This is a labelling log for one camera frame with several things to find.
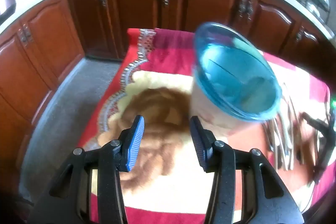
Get wooden lower kitchen cabinets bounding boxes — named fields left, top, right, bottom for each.
left=0, top=0, right=336, bottom=161

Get blue-rimmed white utensil cup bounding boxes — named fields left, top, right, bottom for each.
left=190, top=21, right=282, bottom=136

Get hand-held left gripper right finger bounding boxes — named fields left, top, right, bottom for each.
left=189, top=115, right=306, bottom=224

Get pile of metal cutlery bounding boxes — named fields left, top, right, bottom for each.
left=262, top=82, right=302, bottom=172

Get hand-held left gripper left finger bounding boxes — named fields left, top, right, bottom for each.
left=26, top=115, right=145, bottom=224

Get printed fleece blanket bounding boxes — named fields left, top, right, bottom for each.
left=84, top=28, right=331, bottom=224

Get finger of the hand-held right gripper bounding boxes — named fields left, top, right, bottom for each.
left=301, top=111, right=332, bottom=135
left=312, top=111, right=336, bottom=184

